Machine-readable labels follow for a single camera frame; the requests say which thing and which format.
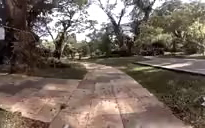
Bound reddish stone slab path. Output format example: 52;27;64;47
0;61;192;128

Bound row of green trees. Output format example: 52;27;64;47
39;0;205;60

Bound grass strip with leaves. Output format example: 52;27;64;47
89;54;205;128

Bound large dark tree trunk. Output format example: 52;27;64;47
0;0;42;75

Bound grey asphalt road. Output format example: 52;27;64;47
133;55;205;78

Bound small grass patch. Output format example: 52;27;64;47
0;104;51;128

